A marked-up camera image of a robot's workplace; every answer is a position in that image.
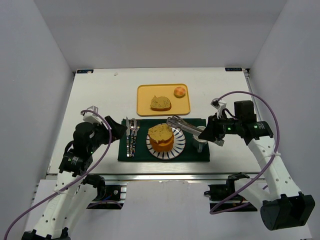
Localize blue label sticker left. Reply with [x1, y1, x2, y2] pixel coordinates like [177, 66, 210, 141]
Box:
[76, 69, 94, 74]

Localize patterned handle fork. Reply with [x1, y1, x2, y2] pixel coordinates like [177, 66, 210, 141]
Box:
[129, 118, 137, 157]

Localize round orange bread loaf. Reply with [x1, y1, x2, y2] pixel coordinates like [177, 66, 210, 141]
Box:
[149, 136, 174, 152]

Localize grey ceramic mug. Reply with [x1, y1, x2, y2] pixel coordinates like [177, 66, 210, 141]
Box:
[192, 134, 208, 153]

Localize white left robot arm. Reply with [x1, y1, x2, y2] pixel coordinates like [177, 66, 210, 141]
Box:
[22, 106, 128, 240]

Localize seeded bread slice top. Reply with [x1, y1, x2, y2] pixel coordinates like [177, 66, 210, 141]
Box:
[147, 123, 173, 144]

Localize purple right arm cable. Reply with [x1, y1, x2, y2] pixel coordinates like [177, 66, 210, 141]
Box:
[209, 90, 278, 215]

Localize patterned handle spoon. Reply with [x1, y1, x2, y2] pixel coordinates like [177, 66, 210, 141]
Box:
[131, 119, 140, 158]

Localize seeded bread slice bottom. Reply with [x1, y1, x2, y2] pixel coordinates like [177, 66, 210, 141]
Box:
[150, 96, 172, 111]

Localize dark green placemat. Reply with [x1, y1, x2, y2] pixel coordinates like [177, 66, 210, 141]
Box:
[117, 119, 210, 163]

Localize blue label sticker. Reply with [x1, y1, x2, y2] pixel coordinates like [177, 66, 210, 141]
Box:
[224, 67, 243, 72]
[76, 69, 94, 74]

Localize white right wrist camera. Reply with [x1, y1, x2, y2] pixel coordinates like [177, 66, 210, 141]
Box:
[211, 98, 227, 119]

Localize blue striped white plate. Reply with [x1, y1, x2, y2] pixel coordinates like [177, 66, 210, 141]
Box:
[146, 127, 186, 161]

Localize small round bread roll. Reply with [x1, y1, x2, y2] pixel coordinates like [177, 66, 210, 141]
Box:
[173, 86, 187, 98]

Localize metal kitchen tongs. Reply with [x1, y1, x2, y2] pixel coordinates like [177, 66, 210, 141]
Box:
[166, 115, 202, 136]

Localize seeded bread slice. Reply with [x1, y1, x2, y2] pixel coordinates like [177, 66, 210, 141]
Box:
[150, 96, 172, 111]
[147, 123, 173, 144]

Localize blue label sticker right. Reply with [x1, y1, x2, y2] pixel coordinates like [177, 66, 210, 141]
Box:
[224, 67, 243, 72]

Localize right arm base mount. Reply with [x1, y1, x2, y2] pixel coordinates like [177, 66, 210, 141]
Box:
[203, 172, 258, 212]

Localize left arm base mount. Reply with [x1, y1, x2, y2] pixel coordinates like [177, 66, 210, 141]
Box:
[80, 174, 127, 210]

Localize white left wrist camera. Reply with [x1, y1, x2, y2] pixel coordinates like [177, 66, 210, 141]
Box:
[80, 105, 103, 125]

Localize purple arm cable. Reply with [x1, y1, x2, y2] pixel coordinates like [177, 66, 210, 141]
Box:
[209, 90, 278, 215]
[1, 109, 113, 238]

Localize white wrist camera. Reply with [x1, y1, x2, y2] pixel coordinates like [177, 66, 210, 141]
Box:
[80, 105, 103, 125]
[211, 98, 227, 119]

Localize yellow serving tray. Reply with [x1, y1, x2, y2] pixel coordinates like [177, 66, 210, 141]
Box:
[136, 83, 191, 117]

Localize aluminium table front rail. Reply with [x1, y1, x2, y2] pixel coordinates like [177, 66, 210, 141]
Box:
[46, 172, 268, 185]

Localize patterned handle knife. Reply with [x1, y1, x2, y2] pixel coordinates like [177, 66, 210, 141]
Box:
[125, 117, 131, 158]

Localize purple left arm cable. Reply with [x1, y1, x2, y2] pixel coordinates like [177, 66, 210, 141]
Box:
[1, 109, 113, 238]

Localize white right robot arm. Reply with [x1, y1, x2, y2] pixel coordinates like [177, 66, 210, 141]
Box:
[199, 99, 315, 231]

